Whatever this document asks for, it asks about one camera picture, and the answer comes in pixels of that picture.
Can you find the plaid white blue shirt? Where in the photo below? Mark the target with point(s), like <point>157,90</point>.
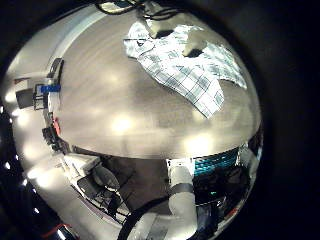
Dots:
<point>186,78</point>

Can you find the grey table-edge device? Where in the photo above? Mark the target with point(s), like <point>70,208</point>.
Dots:
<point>55,67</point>

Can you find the blue box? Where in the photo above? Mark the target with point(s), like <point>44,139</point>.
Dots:
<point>50,88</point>

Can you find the red black table clamp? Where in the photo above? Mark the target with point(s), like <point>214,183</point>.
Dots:
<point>55,131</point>

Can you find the black equipment stack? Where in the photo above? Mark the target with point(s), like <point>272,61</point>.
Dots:
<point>221,190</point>

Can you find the red-edged floor item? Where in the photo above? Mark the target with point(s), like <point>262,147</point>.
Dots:
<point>55,230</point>

